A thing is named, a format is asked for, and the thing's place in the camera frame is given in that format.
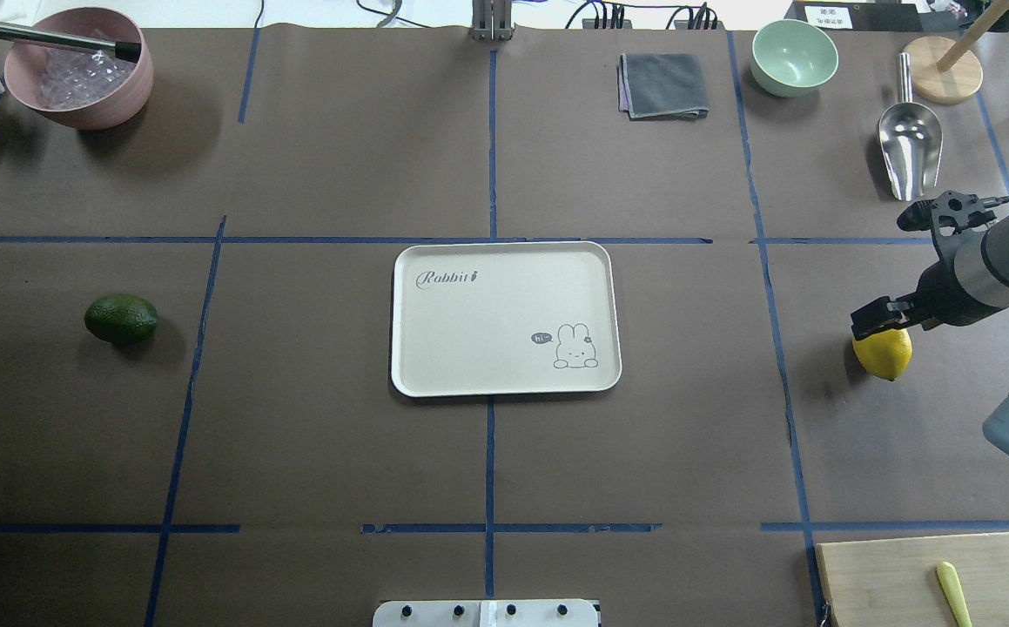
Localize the bubble wrap in bowl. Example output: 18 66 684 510
36 49 137 111

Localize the yellow plastic knife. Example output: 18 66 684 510
935 561 973 627

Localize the wooden mug stand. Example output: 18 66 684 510
897 1 1009 105

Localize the grey folded cloth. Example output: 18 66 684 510
618 53 710 120

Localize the steel scoop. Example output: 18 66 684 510
877 53 943 201

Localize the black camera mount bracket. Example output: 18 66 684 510
897 191 1009 233

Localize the light green bowl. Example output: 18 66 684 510
750 19 839 98

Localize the cream rabbit tray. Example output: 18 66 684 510
390 241 622 398

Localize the pink bowl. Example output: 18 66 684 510
3 7 155 131

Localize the black handled tool in bowl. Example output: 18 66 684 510
0 23 143 64

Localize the yellow lemon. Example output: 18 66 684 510
851 329 913 381

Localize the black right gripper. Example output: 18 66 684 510
851 262 965 341

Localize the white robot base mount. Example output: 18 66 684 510
372 598 602 626

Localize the green avocado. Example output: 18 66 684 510
84 293 158 346

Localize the wooden cutting board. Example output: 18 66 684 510
816 532 1009 626

